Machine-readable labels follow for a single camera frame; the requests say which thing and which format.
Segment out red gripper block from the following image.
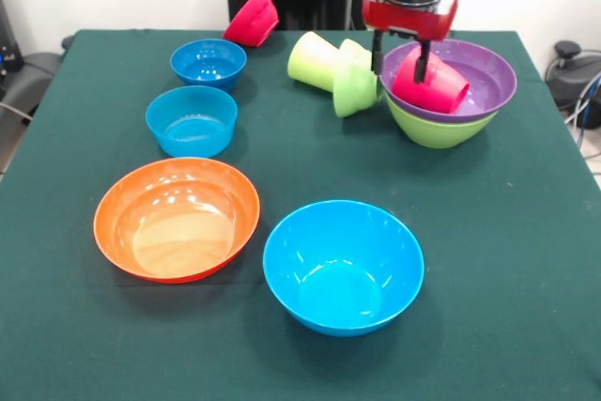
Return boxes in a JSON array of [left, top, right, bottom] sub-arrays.
[[361, 0, 459, 85]]

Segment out red plastic cup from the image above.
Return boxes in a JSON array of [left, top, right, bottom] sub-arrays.
[[391, 47, 471, 116]]

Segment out small ribbed green bowl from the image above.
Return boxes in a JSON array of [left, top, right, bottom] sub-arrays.
[[331, 38, 384, 119]]

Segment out green plastic cup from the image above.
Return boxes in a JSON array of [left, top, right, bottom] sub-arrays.
[[286, 30, 351, 94]]

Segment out purple plastic bowl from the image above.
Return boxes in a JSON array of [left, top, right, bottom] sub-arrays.
[[378, 39, 518, 123]]

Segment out pink plastic bowl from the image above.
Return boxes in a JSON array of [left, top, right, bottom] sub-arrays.
[[222, 0, 281, 49]]

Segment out large green bowl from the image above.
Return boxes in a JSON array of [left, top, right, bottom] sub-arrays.
[[385, 95, 500, 149]]

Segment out dark blue bowl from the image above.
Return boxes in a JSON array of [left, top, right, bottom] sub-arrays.
[[169, 39, 248, 93]]

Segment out ribbed light blue bowl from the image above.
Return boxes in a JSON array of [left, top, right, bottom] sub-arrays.
[[145, 85, 239, 159]]

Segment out large light blue bowl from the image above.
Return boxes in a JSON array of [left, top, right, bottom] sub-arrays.
[[262, 199, 426, 338]]

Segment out orange plastic bowl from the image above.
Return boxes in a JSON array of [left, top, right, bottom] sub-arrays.
[[92, 156, 262, 285]]

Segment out dark green table cloth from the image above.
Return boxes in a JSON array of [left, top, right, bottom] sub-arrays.
[[0, 28, 601, 401]]

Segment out black box device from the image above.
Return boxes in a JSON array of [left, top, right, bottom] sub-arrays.
[[0, 0, 24, 74]]

